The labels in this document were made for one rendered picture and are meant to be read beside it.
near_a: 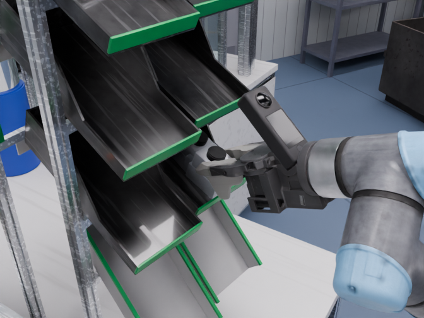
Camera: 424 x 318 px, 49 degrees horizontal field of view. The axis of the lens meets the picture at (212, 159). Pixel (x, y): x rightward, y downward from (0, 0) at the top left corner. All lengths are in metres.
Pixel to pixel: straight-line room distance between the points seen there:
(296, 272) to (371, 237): 0.67
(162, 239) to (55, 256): 0.56
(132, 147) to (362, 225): 0.30
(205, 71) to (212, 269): 0.38
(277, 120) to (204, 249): 0.37
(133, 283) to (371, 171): 0.46
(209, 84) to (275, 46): 4.11
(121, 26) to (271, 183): 0.28
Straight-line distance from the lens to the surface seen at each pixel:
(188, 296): 0.87
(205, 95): 0.75
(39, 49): 0.58
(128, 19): 0.57
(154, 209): 0.75
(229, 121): 2.00
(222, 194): 0.71
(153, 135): 0.64
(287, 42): 4.95
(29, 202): 1.44
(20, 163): 1.55
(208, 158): 0.73
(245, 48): 2.13
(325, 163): 0.57
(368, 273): 0.49
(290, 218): 2.68
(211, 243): 0.93
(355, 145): 0.56
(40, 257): 1.25
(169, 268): 0.86
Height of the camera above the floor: 1.68
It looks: 32 degrees down
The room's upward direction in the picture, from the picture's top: straight up
